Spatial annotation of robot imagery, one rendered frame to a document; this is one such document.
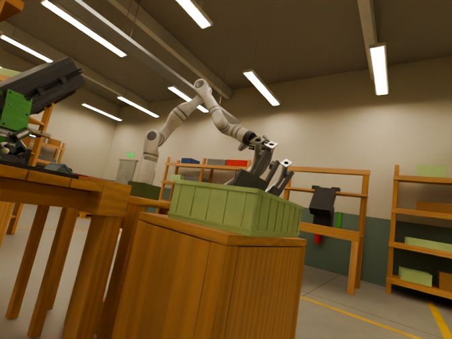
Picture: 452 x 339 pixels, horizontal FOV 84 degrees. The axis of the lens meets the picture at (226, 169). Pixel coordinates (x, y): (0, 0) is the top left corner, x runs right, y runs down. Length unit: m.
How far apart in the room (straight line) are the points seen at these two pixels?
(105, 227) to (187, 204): 0.38
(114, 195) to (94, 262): 0.29
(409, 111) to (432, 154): 0.97
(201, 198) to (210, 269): 0.30
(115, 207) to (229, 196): 0.53
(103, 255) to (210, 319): 0.58
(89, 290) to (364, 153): 5.69
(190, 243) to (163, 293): 0.22
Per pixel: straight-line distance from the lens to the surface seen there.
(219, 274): 0.86
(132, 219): 1.36
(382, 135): 6.28
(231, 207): 0.95
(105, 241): 1.25
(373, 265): 5.94
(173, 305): 1.02
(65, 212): 1.76
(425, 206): 5.45
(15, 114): 1.71
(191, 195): 1.07
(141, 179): 1.52
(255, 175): 1.09
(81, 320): 1.33
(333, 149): 6.31
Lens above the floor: 0.86
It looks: 9 degrees up
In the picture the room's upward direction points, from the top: 10 degrees clockwise
